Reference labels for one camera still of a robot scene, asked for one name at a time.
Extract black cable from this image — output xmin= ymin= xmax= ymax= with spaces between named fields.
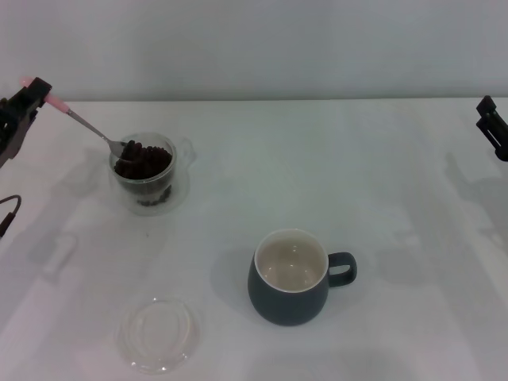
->
xmin=0 ymin=194 xmax=23 ymax=239

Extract dark roasted coffee beans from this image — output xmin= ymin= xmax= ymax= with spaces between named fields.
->
xmin=114 ymin=139 xmax=174 ymax=208

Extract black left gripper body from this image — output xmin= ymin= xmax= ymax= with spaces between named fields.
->
xmin=0 ymin=118 xmax=25 ymax=170

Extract dark teal ceramic mug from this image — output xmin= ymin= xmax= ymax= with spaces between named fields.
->
xmin=248 ymin=228 xmax=358 ymax=328

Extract double walled glass cup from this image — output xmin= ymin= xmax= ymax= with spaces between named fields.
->
xmin=108 ymin=131 xmax=194 ymax=217

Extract pink handled metal spoon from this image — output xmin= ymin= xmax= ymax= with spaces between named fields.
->
xmin=19 ymin=75 xmax=130 ymax=162

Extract clear glass lid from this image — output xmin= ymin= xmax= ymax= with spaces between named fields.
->
xmin=115 ymin=297 xmax=202 ymax=376

